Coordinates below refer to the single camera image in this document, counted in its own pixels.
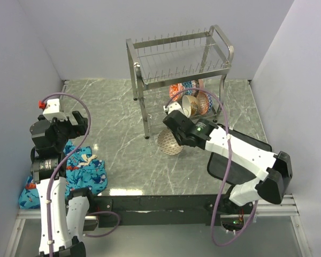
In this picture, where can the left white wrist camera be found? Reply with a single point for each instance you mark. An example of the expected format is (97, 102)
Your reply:
(52, 109)

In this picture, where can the red geometric pattern bowl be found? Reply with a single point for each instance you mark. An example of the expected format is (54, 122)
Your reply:
(205, 103)

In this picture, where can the blue shark print cloth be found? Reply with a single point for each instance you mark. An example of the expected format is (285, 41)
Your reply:
(83, 169)

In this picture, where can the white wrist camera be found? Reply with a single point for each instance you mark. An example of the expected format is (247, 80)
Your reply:
(52, 109)
(173, 106)

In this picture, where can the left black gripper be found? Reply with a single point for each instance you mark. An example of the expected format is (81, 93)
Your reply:
(76, 129)

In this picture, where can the plain white grey bowl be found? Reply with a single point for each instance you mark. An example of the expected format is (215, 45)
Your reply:
(190, 105)

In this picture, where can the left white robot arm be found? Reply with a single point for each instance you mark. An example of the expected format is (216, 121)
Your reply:
(62, 217)

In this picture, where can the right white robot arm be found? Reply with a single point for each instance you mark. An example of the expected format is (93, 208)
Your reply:
(272, 172)

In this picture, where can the steel two-tier dish rack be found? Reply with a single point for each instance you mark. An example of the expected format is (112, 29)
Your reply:
(155, 64)

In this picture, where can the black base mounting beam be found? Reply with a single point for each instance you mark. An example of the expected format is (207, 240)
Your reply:
(158, 209)

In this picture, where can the black microfibre cloth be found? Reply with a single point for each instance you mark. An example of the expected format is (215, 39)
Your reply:
(237, 175)

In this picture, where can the orange floral pattern bowl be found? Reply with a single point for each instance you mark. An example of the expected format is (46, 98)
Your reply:
(174, 89)

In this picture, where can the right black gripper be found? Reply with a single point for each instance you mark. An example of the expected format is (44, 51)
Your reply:
(178, 140)

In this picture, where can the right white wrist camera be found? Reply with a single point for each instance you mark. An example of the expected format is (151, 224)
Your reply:
(173, 106)

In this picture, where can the brown floral pattern bowl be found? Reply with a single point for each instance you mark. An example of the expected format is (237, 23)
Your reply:
(168, 144)

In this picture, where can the blue triangle pattern bowl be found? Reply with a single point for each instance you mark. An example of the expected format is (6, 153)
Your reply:
(192, 85)

